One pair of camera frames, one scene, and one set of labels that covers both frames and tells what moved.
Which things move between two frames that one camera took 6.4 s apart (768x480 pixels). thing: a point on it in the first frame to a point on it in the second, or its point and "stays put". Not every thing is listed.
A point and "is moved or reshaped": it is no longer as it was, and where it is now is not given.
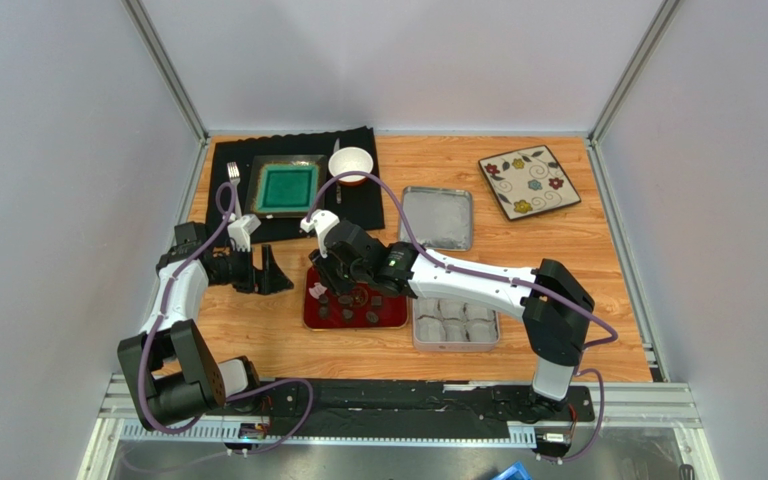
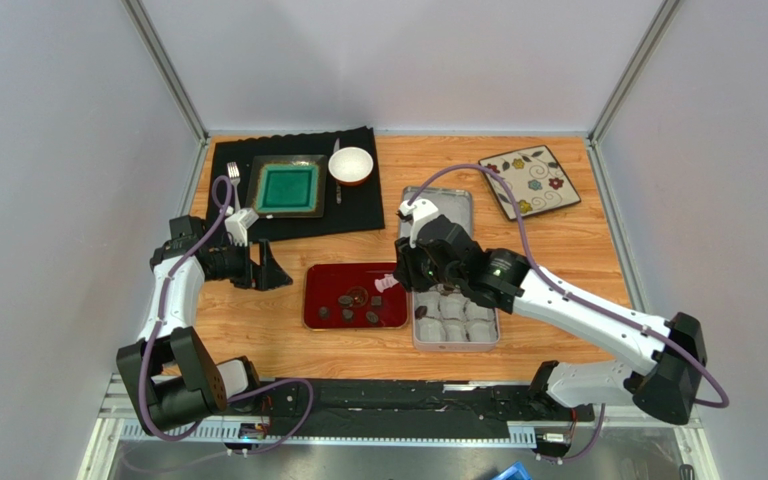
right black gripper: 334,267 to 408,267
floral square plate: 529,182 stays put
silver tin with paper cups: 450,325 stays put
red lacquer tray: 367,306 stays put
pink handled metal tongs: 317,290 is moved or reshaped
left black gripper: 273,281 stays put
